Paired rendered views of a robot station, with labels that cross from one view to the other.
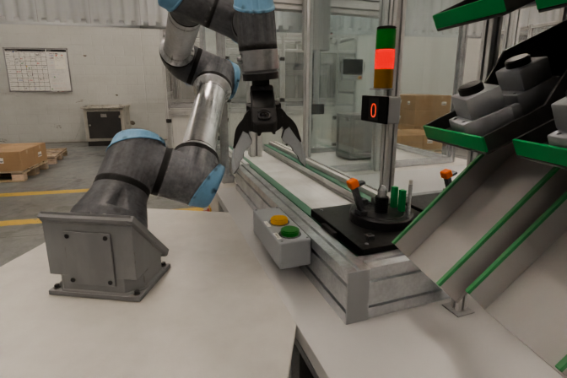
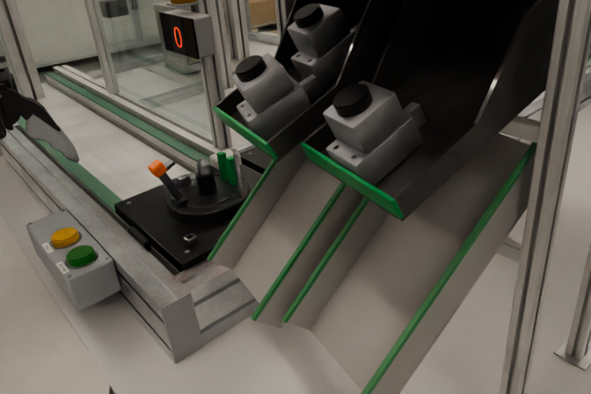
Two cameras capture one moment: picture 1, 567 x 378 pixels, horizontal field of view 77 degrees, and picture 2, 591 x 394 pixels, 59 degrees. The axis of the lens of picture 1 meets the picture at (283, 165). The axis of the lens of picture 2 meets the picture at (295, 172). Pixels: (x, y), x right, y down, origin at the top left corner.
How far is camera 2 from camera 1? 0.18 m
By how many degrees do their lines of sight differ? 22
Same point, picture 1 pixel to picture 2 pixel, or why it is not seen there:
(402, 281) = (237, 288)
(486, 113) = (273, 102)
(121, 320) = not seen: outside the picture
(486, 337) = not seen: hidden behind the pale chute
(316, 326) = (137, 379)
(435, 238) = (259, 240)
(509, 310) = (330, 329)
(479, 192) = (302, 172)
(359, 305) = (187, 337)
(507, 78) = (300, 40)
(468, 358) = (316, 362)
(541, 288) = (358, 297)
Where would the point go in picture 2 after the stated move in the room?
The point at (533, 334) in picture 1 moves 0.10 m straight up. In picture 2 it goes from (349, 355) to (346, 276)
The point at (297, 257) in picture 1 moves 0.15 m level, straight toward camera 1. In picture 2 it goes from (99, 288) to (98, 363)
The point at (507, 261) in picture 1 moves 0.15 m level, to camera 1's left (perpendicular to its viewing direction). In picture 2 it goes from (323, 275) to (180, 318)
